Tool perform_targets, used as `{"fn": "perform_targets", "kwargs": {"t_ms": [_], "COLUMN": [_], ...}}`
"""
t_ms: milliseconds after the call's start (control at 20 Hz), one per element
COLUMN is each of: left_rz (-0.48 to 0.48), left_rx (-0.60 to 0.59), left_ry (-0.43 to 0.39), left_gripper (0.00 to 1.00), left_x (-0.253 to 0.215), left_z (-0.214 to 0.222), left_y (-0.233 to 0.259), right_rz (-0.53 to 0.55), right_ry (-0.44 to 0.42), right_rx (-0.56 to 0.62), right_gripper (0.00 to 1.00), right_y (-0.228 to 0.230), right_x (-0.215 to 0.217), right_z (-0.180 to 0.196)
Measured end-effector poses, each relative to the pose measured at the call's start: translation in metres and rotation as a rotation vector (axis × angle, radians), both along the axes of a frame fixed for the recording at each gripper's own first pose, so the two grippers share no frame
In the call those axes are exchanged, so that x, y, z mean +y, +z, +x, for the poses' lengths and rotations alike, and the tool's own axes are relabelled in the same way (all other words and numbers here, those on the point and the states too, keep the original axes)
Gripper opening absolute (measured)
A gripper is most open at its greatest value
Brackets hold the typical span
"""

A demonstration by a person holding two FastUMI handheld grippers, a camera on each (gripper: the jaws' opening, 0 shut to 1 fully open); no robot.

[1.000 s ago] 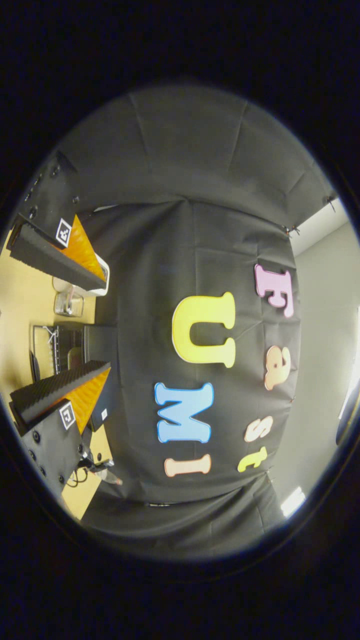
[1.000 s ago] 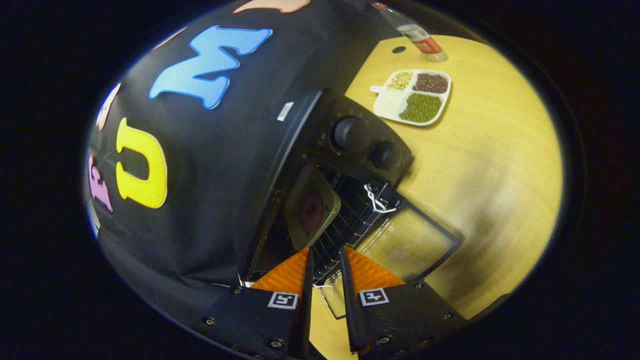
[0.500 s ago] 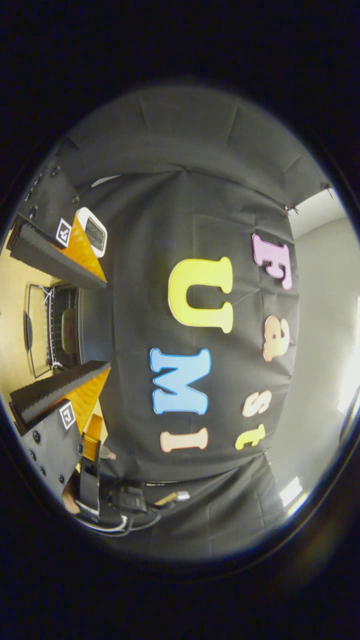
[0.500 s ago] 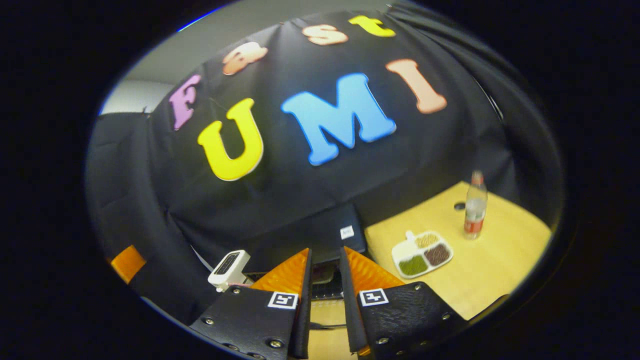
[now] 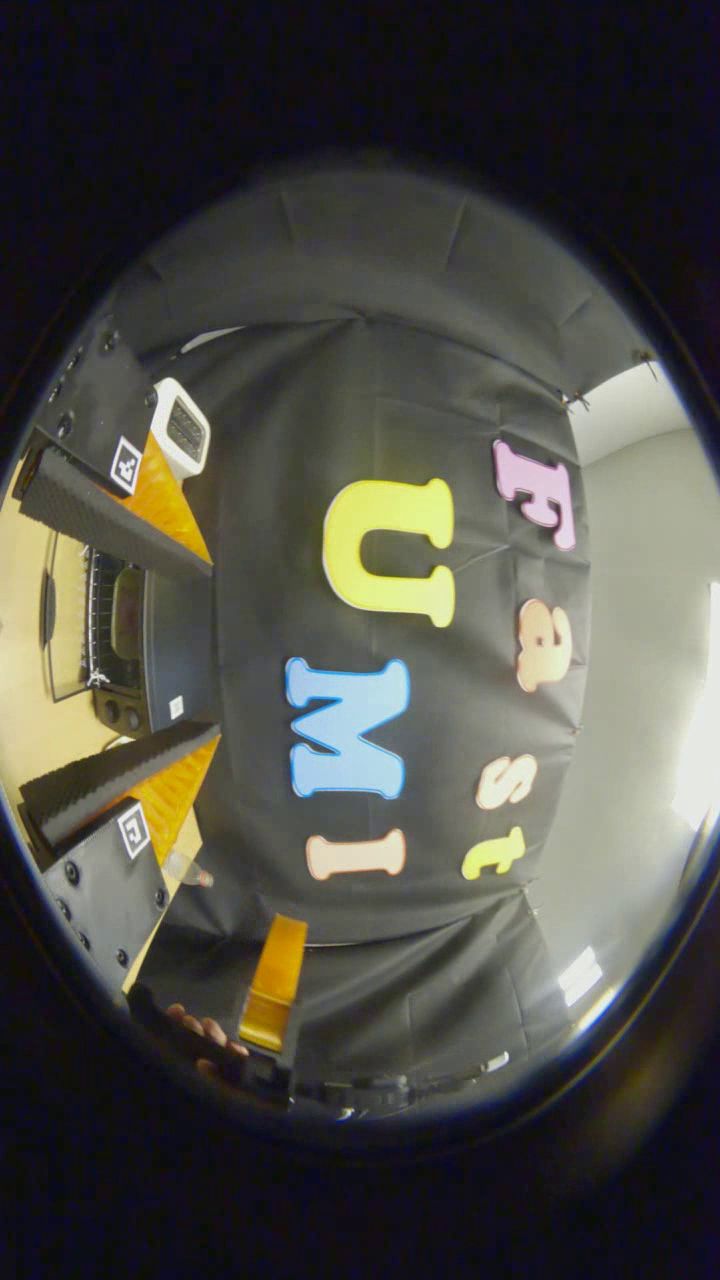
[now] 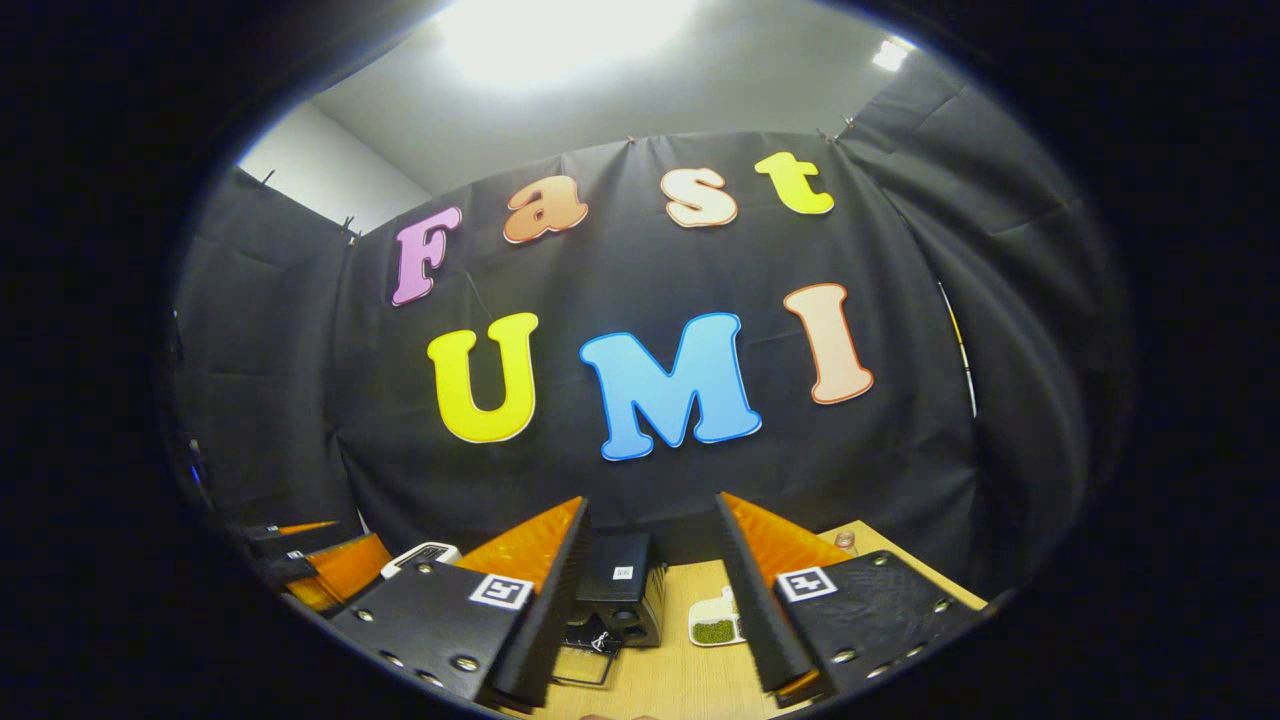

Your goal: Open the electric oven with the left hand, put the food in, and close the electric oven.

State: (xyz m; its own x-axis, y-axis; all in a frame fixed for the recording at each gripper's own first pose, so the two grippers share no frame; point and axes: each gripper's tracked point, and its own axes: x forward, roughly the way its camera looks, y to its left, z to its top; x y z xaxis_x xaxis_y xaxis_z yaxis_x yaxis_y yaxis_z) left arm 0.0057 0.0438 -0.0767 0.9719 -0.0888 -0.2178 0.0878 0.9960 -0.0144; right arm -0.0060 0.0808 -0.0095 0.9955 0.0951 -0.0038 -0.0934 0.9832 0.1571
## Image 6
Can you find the small ceiling light panel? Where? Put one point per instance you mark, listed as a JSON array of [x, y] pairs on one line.
[[892, 55]]

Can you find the black electric oven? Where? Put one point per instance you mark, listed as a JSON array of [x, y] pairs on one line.
[[620, 585]]

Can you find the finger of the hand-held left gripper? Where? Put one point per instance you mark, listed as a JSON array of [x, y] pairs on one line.
[[345, 570], [295, 528]]

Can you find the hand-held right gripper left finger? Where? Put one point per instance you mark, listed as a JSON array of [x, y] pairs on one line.
[[555, 600]]

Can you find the pile of green mung beans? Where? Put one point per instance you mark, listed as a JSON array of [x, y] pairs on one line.
[[715, 632]]

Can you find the clear plastic water bottle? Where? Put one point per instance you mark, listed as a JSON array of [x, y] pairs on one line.
[[845, 543]]

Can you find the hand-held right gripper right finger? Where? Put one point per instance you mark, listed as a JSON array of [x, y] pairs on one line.
[[750, 600]]

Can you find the white divided tray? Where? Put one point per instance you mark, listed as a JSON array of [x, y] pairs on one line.
[[712, 607]]

